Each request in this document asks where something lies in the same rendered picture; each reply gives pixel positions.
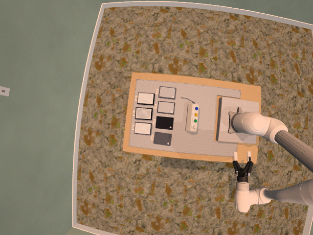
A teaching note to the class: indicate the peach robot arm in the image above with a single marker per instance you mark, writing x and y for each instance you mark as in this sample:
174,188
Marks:
276,132

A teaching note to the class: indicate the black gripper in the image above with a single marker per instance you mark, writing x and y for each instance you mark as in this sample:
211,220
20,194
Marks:
243,173

